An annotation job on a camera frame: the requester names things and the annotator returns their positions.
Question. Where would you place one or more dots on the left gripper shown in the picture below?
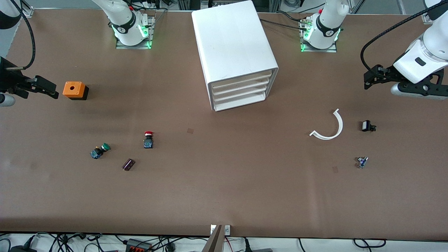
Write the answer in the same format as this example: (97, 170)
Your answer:
(387, 74)

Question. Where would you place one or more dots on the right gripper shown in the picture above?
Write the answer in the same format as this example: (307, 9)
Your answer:
(7, 78)

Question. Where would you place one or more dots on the red mushroom push button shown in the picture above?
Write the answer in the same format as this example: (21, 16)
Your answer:
(148, 141)

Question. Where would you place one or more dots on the white plastic drawer cabinet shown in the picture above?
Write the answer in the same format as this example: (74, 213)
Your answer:
(231, 38)

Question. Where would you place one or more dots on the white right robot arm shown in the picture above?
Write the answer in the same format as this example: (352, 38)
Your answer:
(122, 21)

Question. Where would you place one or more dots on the orange and black button box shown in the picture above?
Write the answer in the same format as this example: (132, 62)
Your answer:
(78, 91)

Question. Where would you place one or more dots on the green push button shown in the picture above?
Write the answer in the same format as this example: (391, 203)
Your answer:
(98, 152)

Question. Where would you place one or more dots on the white plastic drawer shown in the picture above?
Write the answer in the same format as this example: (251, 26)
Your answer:
(241, 87)
(241, 79)
(241, 101)
(241, 94)

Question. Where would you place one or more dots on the white curved pipe clamp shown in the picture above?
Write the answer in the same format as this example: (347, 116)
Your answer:
(340, 126)

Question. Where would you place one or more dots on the dark purple cylindrical capacitor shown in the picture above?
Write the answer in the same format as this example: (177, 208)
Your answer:
(128, 165)

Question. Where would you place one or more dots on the black power adapter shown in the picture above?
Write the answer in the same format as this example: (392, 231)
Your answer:
(21, 249)

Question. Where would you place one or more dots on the black orange power strip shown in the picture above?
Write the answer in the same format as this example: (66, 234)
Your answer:
(134, 245)

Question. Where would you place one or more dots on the black plug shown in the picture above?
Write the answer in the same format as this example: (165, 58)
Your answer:
(247, 246)

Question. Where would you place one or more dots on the black square switch white face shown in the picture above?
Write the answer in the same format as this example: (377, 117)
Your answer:
(366, 125)

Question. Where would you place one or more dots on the aluminium corner bracket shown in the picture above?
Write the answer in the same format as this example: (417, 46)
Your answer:
(427, 19)

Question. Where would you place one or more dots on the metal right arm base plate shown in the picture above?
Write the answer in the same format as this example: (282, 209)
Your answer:
(133, 47)

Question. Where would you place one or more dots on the small white bracket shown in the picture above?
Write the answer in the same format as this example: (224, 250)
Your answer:
(227, 229)
(212, 229)

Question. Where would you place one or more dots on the brown wedge post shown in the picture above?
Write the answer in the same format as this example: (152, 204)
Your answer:
(214, 243)

